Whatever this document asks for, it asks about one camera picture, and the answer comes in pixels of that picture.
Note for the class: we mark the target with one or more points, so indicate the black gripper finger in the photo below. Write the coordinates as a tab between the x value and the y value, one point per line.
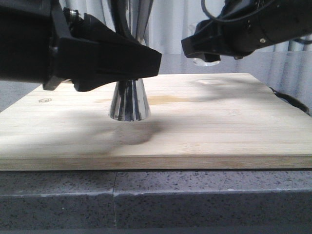
118	10
96	56

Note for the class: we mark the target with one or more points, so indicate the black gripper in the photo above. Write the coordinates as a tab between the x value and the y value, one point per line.
279	21
36	45

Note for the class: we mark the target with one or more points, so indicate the wooden cutting board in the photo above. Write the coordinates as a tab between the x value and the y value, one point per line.
212	121

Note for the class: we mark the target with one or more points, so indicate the steel double jigger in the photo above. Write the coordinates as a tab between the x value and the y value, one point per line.
129	100

